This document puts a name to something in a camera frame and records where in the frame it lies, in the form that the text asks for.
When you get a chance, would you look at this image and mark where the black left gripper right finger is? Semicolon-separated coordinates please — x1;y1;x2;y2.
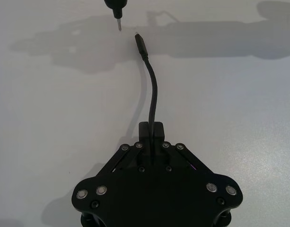
153;121;243;202

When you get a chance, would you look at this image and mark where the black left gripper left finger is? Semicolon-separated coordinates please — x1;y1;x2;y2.
74;121;151;202

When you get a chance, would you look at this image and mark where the black cable with plug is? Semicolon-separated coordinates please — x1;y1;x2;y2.
134;34;158;166

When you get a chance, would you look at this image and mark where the black tool with silver tip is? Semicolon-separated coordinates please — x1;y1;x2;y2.
103;0;129;32

